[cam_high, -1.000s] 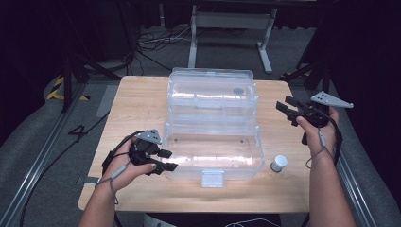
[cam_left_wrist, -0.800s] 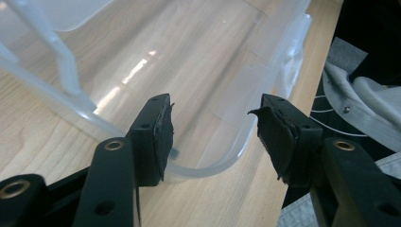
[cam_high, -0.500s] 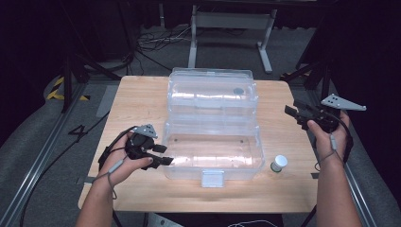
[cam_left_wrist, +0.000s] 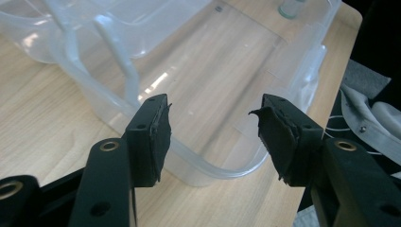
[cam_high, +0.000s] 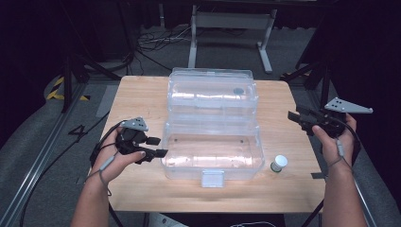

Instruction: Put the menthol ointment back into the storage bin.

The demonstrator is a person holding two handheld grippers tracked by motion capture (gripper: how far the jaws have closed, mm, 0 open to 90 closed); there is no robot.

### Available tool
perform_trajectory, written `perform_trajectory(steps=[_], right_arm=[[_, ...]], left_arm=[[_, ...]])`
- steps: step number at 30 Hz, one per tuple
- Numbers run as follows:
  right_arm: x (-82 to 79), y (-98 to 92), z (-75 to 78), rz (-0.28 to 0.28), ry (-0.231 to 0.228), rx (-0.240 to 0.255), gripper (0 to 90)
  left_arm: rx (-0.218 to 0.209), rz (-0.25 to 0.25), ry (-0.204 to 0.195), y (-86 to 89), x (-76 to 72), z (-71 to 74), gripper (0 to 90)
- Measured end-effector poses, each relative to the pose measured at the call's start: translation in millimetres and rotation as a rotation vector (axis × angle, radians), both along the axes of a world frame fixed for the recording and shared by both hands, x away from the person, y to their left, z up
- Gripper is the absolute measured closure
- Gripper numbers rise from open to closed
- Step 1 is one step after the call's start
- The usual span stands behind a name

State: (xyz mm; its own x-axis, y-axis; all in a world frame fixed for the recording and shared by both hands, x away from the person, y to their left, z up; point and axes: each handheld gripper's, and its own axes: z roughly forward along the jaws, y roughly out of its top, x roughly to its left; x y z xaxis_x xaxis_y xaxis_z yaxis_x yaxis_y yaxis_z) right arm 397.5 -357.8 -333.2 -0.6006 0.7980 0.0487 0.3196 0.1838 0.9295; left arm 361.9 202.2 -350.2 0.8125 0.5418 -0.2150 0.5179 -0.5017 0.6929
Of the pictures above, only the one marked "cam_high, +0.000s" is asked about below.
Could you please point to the clear plastic storage box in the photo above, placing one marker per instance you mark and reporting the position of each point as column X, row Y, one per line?
column 212, row 151

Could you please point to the white flat object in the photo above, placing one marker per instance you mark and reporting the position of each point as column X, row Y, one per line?
column 164, row 220

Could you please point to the small white bottle green label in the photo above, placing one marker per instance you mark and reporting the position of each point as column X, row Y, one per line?
column 279, row 162

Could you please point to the round grey table grommet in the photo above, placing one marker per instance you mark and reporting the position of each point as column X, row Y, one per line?
column 238, row 91

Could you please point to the black tape piece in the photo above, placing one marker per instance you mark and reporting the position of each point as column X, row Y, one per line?
column 317, row 176

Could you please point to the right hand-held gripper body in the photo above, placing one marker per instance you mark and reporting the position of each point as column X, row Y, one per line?
column 331, row 124

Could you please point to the black tripod stand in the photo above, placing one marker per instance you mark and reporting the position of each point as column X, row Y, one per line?
column 315, row 78
column 66, row 85

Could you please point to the yellow black hazard tape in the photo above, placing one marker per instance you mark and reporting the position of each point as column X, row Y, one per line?
column 58, row 82

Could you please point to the person's right hand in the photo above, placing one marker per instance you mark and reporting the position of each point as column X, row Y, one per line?
column 337, row 157

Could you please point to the white metal desk frame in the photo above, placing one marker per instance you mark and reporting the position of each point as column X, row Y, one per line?
column 233, row 20

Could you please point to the person's left hand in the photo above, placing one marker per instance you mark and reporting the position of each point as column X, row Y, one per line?
column 108, row 167

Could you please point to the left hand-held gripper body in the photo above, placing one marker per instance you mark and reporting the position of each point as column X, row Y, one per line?
column 129, row 140

